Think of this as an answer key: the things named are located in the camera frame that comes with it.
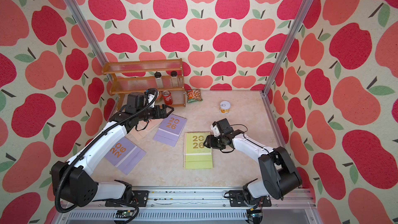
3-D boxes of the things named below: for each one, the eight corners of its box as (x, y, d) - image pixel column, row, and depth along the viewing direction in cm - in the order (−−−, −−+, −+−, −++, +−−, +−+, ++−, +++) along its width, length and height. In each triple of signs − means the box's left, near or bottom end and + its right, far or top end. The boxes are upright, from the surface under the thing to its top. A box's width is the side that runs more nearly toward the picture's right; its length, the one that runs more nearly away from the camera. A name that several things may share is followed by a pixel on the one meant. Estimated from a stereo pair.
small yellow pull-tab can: (220, 114, 109) (220, 109, 105) (219, 105, 114) (219, 100, 110) (229, 114, 109) (231, 109, 105) (228, 105, 114) (229, 100, 110)
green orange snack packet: (187, 103, 115) (187, 101, 113) (186, 91, 123) (186, 89, 121) (202, 101, 116) (202, 99, 115) (200, 90, 124) (200, 88, 122)
